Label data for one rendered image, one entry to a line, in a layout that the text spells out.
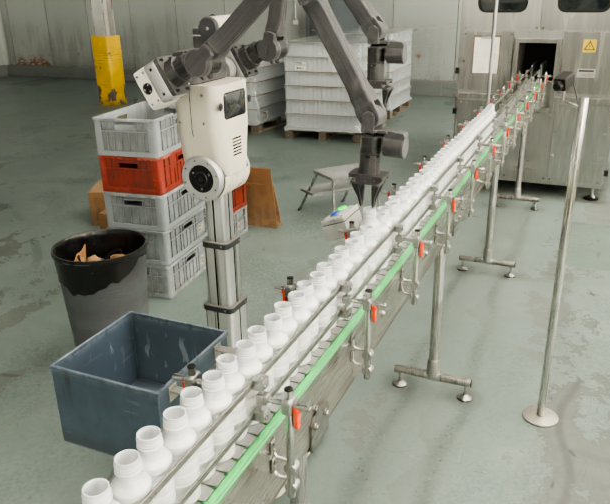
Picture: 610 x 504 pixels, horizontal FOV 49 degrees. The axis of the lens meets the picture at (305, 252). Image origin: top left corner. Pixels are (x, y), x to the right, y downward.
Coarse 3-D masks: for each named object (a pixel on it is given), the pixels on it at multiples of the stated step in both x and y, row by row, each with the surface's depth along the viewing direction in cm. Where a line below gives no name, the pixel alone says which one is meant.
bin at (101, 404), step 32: (128, 320) 184; (160, 320) 181; (96, 352) 173; (128, 352) 186; (160, 352) 185; (192, 352) 180; (224, 352) 167; (64, 384) 159; (96, 384) 154; (128, 384) 188; (160, 384) 189; (64, 416) 163; (96, 416) 158; (128, 416) 154; (160, 416) 150; (96, 448) 163; (128, 448) 158
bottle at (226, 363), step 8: (224, 360) 121; (232, 360) 120; (216, 368) 119; (224, 368) 117; (232, 368) 118; (224, 376) 118; (232, 376) 118; (240, 376) 120; (232, 384) 118; (240, 384) 119; (232, 392) 118; (240, 392) 119; (232, 400) 119; (240, 408) 120; (240, 416) 121; (240, 424) 121
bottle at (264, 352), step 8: (248, 328) 129; (256, 328) 130; (264, 328) 129; (248, 336) 128; (256, 336) 127; (264, 336) 128; (256, 344) 128; (264, 344) 129; (256, 352) 128; (264, 352) 128; (272, 352) 130; (264, 360) 128; (272, 368) 131; (272, 376) 132; (272, 384) 132
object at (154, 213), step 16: (112, 192) 394; (176, 192) 403; (112, 208) 399; (128, 208) 395; (144, 208) 391; (160, 208) 388; (176, 208) 405; (192, 208) 425; (112, 224) 402; (128, 224) 399; (144, 224) 396; (160, 224) 392
